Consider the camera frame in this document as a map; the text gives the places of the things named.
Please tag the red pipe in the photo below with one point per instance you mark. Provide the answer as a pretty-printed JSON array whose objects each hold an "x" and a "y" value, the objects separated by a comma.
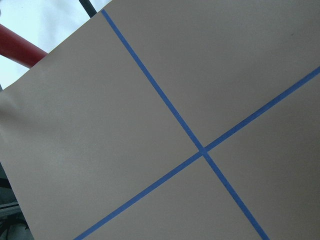
[{"x": 18, "y": 49}]

